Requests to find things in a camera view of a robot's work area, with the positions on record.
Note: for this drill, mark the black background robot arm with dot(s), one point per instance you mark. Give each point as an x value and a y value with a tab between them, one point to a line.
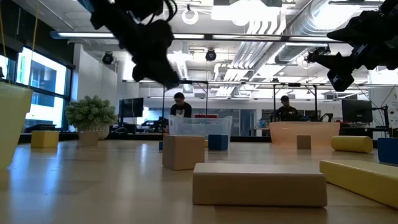
326	116

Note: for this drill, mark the clear plastic bin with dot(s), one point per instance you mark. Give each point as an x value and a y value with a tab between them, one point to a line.
192	126

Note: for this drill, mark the yellow translucent tray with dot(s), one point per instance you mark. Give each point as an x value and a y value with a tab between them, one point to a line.
12	124

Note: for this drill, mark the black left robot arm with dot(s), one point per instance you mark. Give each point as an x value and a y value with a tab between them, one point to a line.
124	7

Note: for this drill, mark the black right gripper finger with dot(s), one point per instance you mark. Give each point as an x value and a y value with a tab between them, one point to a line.
334	61

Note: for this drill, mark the long blue block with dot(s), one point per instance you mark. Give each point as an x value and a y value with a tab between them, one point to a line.
160	145
388	151

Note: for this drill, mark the yellow cylinder block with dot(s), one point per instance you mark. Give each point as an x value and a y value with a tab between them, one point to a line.
351	144

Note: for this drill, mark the black aluminium table frame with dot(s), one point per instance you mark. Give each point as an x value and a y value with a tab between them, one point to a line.
133	137

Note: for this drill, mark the natural wood cube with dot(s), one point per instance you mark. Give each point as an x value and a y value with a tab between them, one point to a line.
88	139
183	152
303	142

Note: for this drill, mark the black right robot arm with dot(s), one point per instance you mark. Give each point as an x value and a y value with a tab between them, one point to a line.
391	37

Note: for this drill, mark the black ceiling spotlight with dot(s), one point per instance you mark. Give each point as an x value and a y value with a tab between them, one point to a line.
211	55
107	58

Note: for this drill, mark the black ceiling camera device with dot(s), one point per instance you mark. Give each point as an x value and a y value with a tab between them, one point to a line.
323	49

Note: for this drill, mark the yellow cube block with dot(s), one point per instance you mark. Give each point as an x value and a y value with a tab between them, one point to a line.
45	139

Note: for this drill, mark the blue cube block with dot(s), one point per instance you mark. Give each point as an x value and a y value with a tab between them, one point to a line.
218	142

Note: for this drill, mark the orange plastic bin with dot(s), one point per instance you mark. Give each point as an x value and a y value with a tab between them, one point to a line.
286	133

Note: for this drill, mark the black computer monitor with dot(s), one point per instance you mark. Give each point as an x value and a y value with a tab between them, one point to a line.
357	111
131	107

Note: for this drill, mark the large window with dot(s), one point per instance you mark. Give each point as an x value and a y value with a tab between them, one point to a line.
46	77

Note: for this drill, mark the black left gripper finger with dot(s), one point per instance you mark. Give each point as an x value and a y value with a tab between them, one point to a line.
140	73
169	79

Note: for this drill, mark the overhead light bar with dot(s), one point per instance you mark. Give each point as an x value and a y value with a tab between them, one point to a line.
217	37

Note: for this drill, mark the small yellow block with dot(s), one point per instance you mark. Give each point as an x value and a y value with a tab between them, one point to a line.
206	143

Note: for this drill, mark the green potted artificial plant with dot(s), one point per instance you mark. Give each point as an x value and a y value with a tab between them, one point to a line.
90	112

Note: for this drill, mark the red box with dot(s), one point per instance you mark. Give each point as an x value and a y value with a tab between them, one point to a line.
206	116

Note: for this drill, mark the thick long yellow block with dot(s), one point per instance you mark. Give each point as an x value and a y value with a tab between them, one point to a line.
363	180

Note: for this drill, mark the natural wood block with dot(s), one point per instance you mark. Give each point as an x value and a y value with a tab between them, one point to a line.
259	186

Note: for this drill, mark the silver ventilation duct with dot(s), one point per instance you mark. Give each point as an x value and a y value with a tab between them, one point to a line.
314	18

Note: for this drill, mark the black metal rig frame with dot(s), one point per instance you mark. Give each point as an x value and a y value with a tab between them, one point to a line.
295	84
192	82

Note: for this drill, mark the person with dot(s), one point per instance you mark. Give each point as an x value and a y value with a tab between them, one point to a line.
286	110
181	109

